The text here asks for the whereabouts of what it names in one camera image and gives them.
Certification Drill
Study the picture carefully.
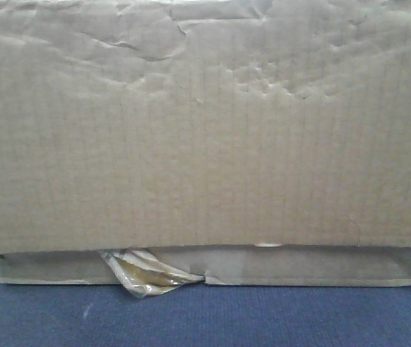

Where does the brown cardboard box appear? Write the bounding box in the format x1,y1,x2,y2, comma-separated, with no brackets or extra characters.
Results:
0,1,411,287

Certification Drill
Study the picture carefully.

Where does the crumpled clear packing tape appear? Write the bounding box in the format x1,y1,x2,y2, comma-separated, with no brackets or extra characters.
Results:
99,249,205,299

